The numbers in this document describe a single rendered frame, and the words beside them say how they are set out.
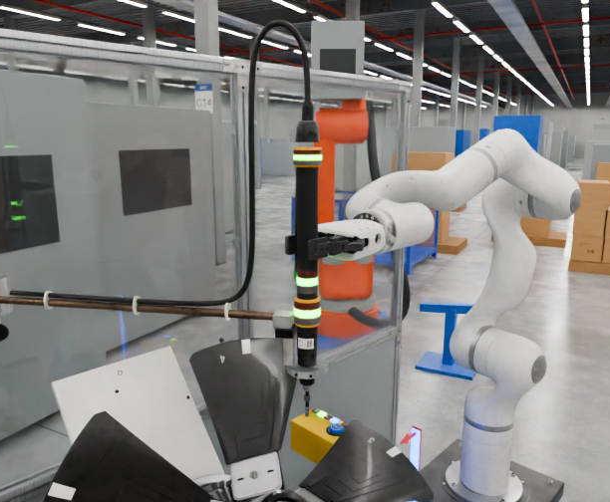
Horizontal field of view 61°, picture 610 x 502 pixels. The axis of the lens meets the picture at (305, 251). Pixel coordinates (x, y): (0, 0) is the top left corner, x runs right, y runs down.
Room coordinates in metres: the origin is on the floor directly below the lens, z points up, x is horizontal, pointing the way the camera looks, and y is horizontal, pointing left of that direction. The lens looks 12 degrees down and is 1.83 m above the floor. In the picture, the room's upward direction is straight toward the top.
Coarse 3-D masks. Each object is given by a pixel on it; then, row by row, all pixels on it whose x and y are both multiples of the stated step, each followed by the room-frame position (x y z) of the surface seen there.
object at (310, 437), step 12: (300, 420) 1.29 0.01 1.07; (312, 420) 1.29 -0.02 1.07; (324, 420) 1.29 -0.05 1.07; (300, 432) 1.27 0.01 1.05; (312, 432) 1.24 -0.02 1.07; (324, 432) 1.24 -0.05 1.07; (300, 444) 1.27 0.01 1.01; (312, 444) 1.24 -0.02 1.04; (324, 444) 1.21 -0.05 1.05; (312, 456) 1.24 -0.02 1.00
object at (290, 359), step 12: (276, 312) 0.82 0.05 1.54; (276, 324) 0.81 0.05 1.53; (288, 324) 0.80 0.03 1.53; (276, 336) 0.80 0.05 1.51; (288, 336) 0.80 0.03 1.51; (288, 348) 0.80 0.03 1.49; (288, 360) 0.80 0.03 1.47; (324, 360) 0.83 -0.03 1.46; (288, 372) 0.80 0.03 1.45; (300, 372) 0.78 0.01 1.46; (312, 372) 0.78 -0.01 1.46; (324, 372) 0.79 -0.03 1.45
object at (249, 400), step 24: (192, 360) 0.96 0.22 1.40; (216, 360) 0.96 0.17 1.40; (240, 360) 0.95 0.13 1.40; (264, 360) 0.95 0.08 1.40; (216, 384) 0.92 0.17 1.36; (240, 384) 0.92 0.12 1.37; (264, 384) 0.91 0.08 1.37; (288, 384) 0.91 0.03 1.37; (216, 408) 0.90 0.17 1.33; (240, 408) 0.89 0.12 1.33; (264, 408) 0.88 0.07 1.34; (288, 408) 0.88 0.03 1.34; (216, 432) 0.87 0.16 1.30; (240, 432) 0.86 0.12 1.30; (264, 432) 0.85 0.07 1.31; (240, 456) 0.83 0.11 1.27
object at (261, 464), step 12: (264, 456) 0.82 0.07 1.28; (276, 456) 0.82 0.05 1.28; (240, 468) 0.82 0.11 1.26; (252, 468) 0.81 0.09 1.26; (264, 468) 0.81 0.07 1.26; (276, 468) 0.80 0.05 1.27; (240, 480) 0.81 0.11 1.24; (252, 480) 0.80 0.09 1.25; (264, 480) 0.79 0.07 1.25; (276, 480) 0.79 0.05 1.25; (240, 492) 0.79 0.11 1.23; (252, 492) 0.79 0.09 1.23; (264, 492) 0.78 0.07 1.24
